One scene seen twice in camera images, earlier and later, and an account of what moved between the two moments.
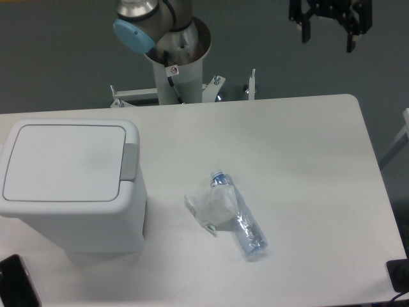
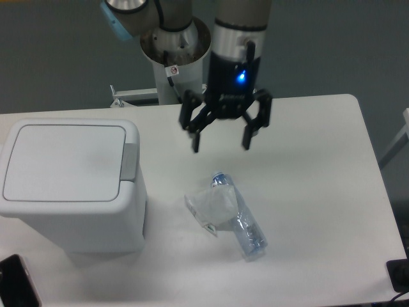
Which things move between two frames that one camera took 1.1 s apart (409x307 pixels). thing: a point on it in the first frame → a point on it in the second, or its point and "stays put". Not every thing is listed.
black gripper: [360, 21] → [231, 82]
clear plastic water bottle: [248, 233] stays put
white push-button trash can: [77, 181] stays put
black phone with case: [17, 288] stays put
